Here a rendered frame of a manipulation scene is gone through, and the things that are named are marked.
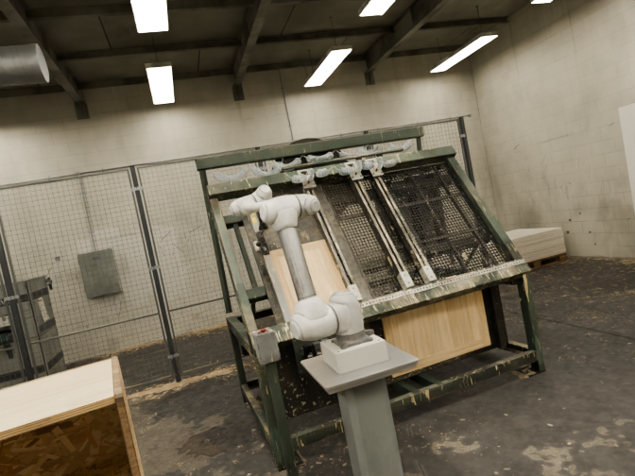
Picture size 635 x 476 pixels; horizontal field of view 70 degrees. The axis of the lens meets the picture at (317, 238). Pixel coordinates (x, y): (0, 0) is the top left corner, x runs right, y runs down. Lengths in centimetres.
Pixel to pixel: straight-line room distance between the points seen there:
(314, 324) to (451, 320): 171
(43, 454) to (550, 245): 765
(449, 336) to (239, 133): 560
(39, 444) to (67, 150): 696
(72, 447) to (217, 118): 709
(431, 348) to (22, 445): 282
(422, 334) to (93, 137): 625
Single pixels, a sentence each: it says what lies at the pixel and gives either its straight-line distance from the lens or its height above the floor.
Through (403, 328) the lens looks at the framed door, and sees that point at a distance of 356.
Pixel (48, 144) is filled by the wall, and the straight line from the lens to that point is 837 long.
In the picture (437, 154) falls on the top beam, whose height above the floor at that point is 186.
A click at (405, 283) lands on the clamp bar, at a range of 332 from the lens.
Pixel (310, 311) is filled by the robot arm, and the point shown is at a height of 109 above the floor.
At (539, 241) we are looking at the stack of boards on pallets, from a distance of 817.
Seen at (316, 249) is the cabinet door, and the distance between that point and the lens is 335.
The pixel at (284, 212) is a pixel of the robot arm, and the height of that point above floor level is 160.
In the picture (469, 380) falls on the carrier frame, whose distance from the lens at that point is 369.
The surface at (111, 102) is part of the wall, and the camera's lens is 836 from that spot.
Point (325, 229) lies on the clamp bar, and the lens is 340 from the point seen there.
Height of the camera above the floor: 156
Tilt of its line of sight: 3 degrees down
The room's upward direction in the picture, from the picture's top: 11 degrees counter-clockwise
